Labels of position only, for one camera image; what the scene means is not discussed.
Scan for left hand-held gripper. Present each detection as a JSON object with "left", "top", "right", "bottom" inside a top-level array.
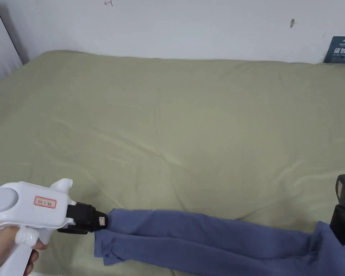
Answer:
[{"left": 0, "top": 178, "right": 109, "bottom": 276}]

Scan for blue garment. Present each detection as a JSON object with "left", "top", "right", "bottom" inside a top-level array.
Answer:
[{"left": 93, "top": 208, "right": 345, "bottom": 276}]

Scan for person's left hand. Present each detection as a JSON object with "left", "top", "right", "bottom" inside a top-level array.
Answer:
[{"left": 0, "top": 225, "right": 50, "bottom": 276}]

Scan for bed with pale green sheet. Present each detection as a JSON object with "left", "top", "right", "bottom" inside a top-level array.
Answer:
[{"left": 0, "top": 50, "right": 345, "bottom": 276}]

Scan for dark sign card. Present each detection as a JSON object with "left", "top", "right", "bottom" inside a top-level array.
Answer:
[{"left": 323, "top": 36, "right": 345, "bottom": 65}]

